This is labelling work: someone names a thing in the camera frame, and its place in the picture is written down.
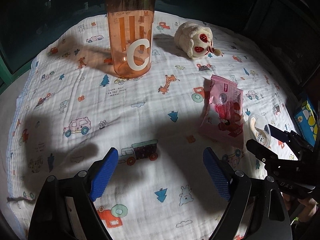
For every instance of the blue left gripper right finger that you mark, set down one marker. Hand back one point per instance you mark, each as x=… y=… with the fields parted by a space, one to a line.
x=215 y=170

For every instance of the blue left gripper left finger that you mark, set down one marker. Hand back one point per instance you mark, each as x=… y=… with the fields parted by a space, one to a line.
x=101 y=172

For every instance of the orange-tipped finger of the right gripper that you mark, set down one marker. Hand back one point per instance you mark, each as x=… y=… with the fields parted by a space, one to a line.
x=276 y=133

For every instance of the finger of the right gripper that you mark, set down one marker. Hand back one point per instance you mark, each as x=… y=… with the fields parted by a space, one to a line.
x=262 y=153

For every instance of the small clear pudding cup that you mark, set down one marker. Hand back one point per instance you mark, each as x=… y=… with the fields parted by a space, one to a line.
x=259 y=129

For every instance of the pink snack wrapper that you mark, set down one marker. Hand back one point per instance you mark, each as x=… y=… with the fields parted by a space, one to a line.
x=223 y=120

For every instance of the right hand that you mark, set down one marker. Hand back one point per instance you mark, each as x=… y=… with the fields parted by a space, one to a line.
x=309 y=209

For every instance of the blue patterned tissue box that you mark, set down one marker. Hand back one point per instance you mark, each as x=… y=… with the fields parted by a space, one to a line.
x=305 y=117

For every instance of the printed white blanket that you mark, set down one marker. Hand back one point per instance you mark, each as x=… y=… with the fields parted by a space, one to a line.
x=72 y=110

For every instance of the cream plush toy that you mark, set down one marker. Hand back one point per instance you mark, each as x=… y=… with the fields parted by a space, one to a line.
x=195 y=40

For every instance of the orange water bottle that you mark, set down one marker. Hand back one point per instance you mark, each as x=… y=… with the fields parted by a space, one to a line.
x=130 y=24

